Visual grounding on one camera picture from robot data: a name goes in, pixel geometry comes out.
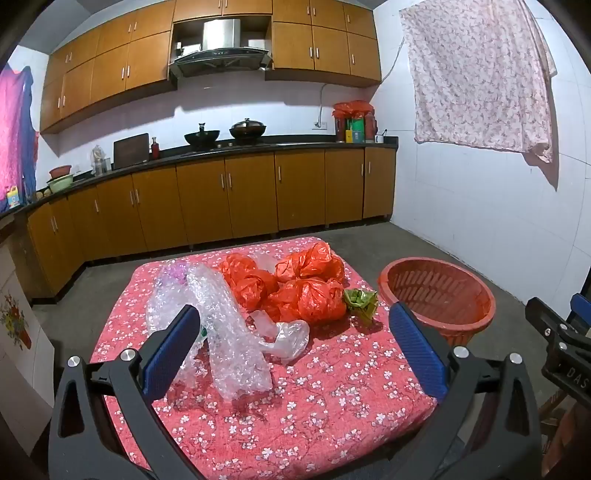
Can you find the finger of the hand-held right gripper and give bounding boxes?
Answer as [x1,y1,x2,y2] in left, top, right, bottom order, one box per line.
[525,296,591,357]
[570,292,591,329]

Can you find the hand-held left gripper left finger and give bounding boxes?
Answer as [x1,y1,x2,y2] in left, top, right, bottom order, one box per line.
[48,304,204,480]

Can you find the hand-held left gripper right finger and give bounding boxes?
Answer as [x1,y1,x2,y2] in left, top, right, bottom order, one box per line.
[388,301,542,480]

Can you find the clear bubble wrap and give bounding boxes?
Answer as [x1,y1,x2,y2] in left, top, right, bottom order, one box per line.
[145,263,274,401]

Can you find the red plastic basket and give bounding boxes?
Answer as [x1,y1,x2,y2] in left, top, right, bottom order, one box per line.
[378,257,496,347]

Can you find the green plastic wrapper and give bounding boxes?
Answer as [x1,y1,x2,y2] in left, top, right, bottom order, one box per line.
[343,288,380,325]

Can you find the orange plastic bag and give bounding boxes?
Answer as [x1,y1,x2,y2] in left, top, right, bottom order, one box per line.
[274,241,345,285]
[260,276,348,325]
[218,253,279,311]

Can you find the wooden chair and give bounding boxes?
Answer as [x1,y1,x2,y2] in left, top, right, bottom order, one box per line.
[537,387,591,467]

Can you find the red floral mat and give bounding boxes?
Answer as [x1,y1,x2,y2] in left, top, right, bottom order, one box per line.
[90,237,439,480]

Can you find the crumpled clear plastic bag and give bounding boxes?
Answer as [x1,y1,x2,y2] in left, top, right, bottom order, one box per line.
[249,309,310,364]

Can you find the white flower-print panel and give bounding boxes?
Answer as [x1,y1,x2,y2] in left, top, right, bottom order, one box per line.
[0,237,57,418]

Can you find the wooden lower cabinets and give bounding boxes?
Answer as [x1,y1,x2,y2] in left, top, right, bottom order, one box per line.
[27,147,398,303]

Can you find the wooden cabinets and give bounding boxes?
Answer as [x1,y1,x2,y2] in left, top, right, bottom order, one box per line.
[39,0,382,134]
[27,147,398,303]

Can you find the black kitchen countertop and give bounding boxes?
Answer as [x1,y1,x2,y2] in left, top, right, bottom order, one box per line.
[0,136,399,222]

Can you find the green basin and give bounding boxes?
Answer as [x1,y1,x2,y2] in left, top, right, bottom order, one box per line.
[45,174,75,194]

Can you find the glass jar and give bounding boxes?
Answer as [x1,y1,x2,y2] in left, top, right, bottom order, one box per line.
[90,145,112,176]

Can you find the dark cutting board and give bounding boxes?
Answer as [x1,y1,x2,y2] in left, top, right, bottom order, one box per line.
[113,133,151,169]

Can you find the black lidded wok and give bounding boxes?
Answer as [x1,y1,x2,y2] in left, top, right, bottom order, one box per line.
[229,117,268,140]

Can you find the pink floral hanging sheet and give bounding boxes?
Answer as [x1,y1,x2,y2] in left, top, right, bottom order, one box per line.
[399,0,558,165]

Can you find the red plastic bag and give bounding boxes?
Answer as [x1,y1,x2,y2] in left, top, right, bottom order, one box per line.
[332,100,375,121]

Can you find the pink and blue hanging cloth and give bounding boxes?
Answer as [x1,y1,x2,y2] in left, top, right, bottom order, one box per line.
[0,66,40,214]

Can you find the wooden upper cabinets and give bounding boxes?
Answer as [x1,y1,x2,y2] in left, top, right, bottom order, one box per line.
[39,0,382,134]

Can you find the steel range hood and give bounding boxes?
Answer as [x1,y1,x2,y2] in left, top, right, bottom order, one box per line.
[168,18,273,79]

